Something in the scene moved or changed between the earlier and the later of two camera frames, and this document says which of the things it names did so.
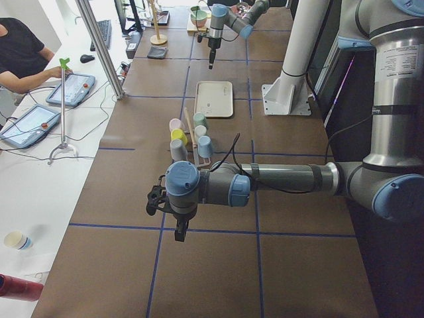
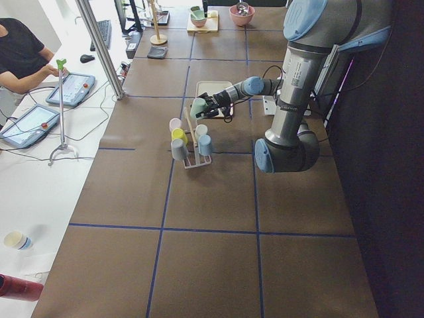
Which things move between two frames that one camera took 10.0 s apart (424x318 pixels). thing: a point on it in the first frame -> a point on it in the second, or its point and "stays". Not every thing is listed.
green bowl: x=198 y=16 stays
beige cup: x=200 y=130 stays
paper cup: x=18 y=240 stays
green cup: x=200 y=118 -> x=199 y=105
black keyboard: x=105 y=29 stays
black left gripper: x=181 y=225 -> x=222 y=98
